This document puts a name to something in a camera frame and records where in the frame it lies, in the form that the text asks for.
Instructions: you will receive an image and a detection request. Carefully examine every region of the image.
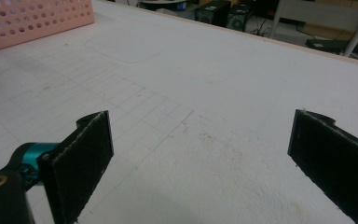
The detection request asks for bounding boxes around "wide black computer tower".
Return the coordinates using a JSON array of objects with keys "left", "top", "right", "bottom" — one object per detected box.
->
[{"left": 195, "top": 0, "right": 232, "bottom": 28}]

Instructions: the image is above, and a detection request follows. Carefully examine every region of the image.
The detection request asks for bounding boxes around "flat black device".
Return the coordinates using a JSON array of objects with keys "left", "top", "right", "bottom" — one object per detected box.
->
[{"left": 306, "top": 38, "right": 358, "bottom": 56}]

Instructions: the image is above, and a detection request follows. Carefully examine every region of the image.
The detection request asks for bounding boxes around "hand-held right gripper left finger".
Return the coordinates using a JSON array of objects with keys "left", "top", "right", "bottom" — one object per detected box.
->
[{"left": 37, "top": 109, "right": 115, "bottom": 224}]

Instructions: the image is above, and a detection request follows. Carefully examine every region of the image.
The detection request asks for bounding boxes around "white foam mat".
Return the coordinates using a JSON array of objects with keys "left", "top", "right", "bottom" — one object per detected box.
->
[{"left": 0, "top": 0, "right": 358, "bottom": 224}]

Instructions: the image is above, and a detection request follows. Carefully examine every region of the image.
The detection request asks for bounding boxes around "pink perforated plastic basket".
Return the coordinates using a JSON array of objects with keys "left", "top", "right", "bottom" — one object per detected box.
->
[{"left": 0, "top": 0, "right": 96, "bottom": 56}]

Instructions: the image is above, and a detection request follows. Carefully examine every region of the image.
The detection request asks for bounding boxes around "white metal stand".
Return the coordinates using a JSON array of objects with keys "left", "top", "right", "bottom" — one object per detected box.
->
[{"left": 268, "top": 0, "right": 358, "bottom": 59}]

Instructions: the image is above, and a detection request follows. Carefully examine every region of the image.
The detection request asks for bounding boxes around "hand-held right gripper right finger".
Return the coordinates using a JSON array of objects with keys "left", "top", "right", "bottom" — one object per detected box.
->
[{"left": 287, "top": 108, "right": 358, "bottom": 224}]

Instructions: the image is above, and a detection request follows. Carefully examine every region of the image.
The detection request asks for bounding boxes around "narrow black computer tower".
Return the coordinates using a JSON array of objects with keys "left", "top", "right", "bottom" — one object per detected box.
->
[{"left": 227, "top": 3, "right": 254, "bottom": 33}]

